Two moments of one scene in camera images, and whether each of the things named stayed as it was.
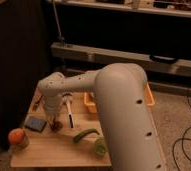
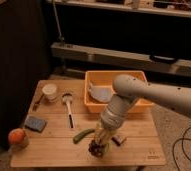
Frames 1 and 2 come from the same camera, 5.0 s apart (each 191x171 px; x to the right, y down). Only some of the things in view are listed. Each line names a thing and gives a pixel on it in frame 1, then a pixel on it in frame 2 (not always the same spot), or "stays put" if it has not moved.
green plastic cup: x=99 y=147 stays put
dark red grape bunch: x=56 y=126 -> x=96 y=148
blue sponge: x=36 y=124 stays put
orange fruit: x=15 y=136 stays put
